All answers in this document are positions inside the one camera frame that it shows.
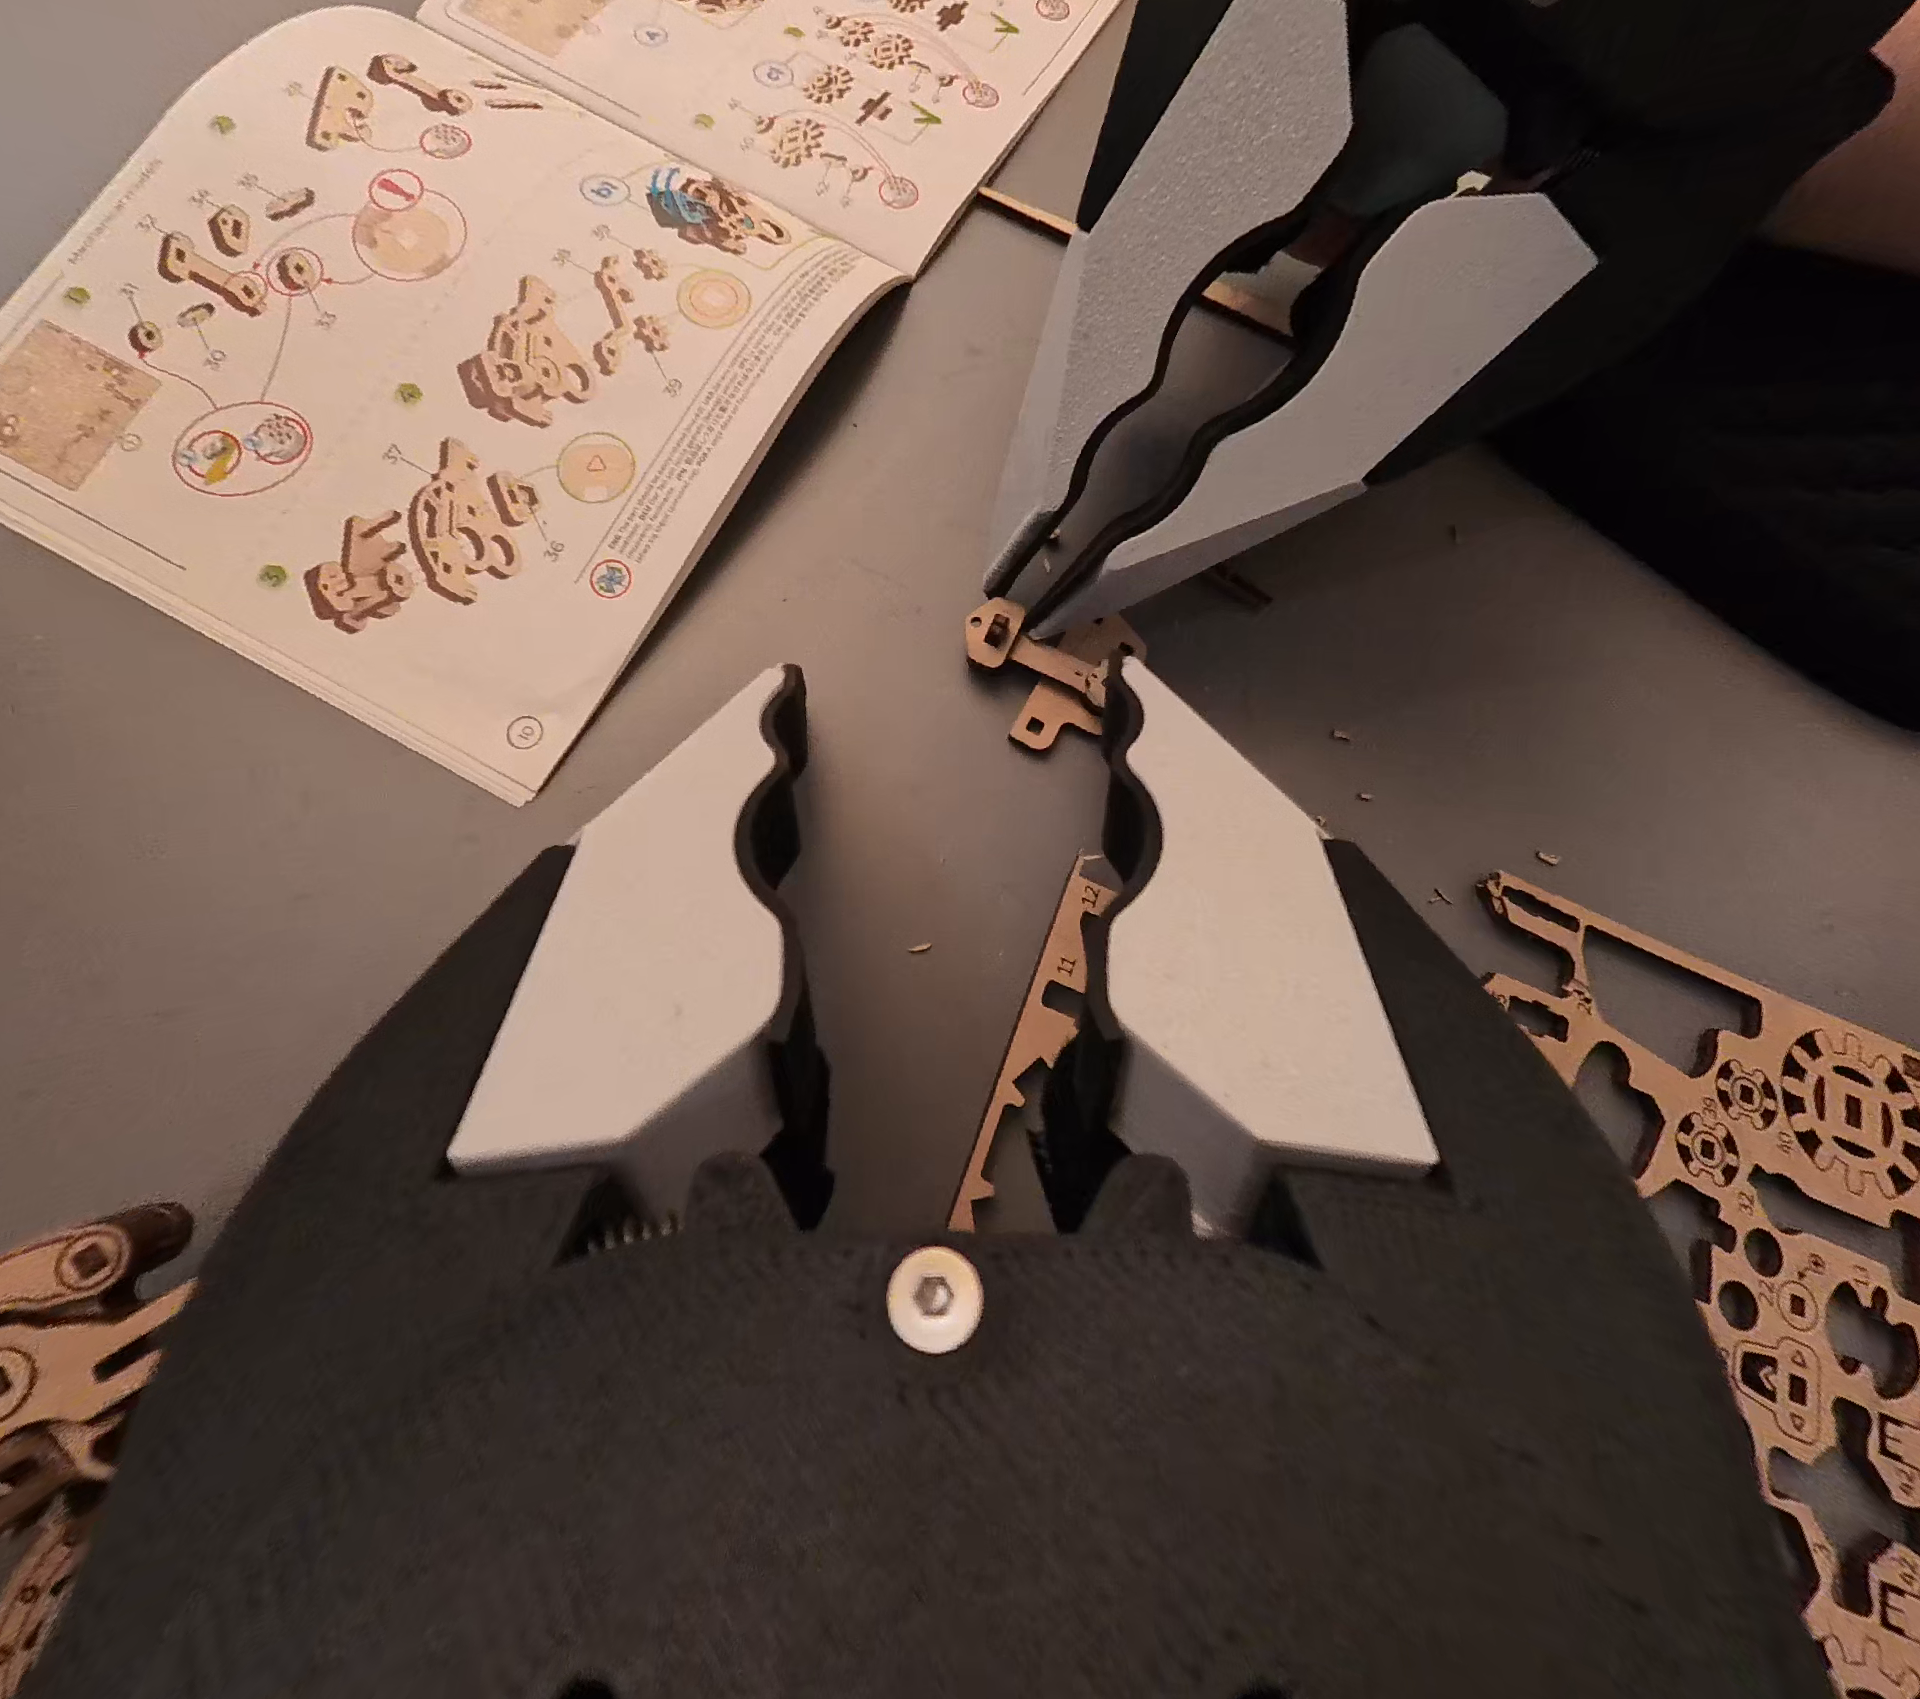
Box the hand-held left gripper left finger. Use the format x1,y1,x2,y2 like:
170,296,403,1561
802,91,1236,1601
445,665,834,1231

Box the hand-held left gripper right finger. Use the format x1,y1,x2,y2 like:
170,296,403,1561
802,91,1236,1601
1084,654,1443,1239

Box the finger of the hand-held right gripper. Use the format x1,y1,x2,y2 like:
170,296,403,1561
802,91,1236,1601
983,0,1355,602
1040,191,1601,641

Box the wooden bracket plate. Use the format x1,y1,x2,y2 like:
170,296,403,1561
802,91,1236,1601
1005,618,1146,756

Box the wooden link arm piece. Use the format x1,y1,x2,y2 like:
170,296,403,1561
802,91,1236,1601
967,594,1053,683

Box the person's right forearm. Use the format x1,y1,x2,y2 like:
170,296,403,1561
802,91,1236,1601
1762,3,1920,250

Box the partly built wooden model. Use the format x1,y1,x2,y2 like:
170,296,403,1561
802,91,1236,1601
0,1206,195,1602

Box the thin wooden strip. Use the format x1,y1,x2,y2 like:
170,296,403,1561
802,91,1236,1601
975,187,1299,347

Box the punched wooden part sheet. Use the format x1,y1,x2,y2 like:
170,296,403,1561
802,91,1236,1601
945,849,1920,1699

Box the person's black trousers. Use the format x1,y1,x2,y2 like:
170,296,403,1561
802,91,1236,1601
1484,229,1920,725

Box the open instruction booklet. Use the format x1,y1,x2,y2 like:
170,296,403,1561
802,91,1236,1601
0,0,1151,811

